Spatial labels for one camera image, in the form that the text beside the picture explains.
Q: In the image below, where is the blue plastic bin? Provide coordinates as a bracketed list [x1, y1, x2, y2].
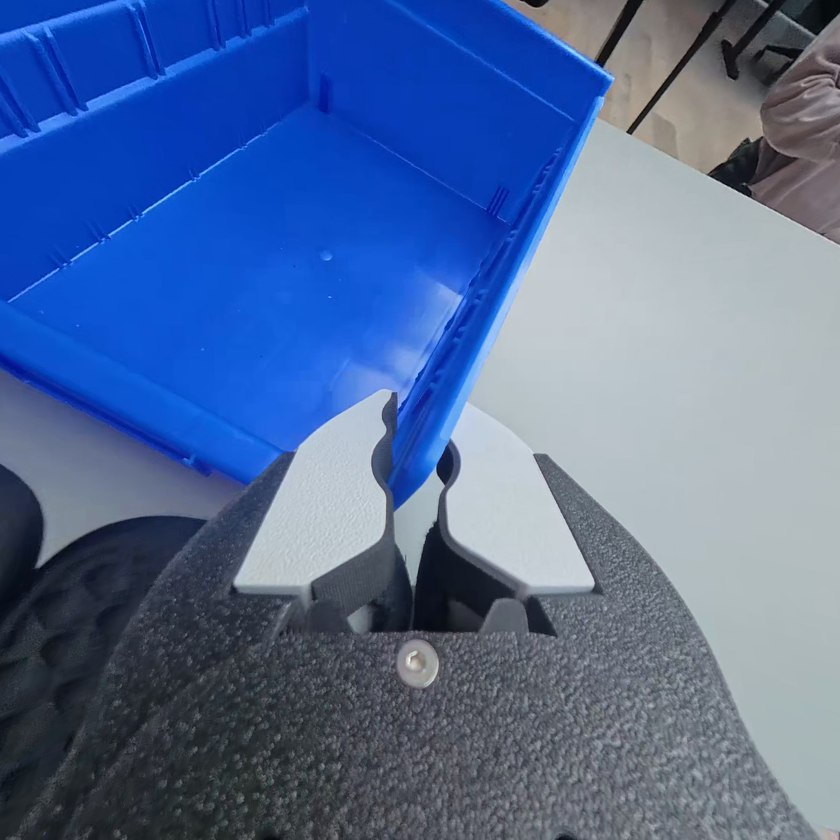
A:
[0, 0, 616, 506]

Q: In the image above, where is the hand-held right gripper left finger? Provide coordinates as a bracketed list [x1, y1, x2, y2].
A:
[231, 390, 401, 601]

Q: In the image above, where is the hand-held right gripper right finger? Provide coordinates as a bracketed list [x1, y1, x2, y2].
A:
[436, 403, 598, 597]

